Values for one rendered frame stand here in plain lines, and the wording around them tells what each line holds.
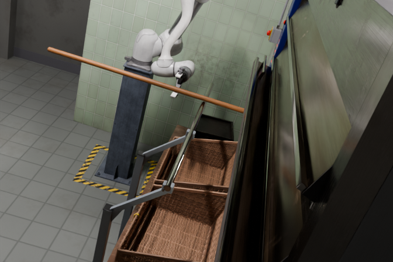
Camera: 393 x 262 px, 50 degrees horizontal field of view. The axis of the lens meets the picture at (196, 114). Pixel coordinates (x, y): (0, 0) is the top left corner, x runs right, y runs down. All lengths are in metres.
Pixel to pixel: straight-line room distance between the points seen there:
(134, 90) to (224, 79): 0.89
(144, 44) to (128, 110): 0.54
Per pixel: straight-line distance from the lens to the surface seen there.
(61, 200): 3.37
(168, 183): 1.73
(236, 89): 3.74
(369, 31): 0.99
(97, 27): 3.89
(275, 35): 3.22
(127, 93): 3.25
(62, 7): 5.14
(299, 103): 1.35
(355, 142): 0.82
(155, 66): 2.84
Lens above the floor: 2.20
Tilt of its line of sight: 26 degrees down
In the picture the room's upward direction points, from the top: 16 degrees clockwise
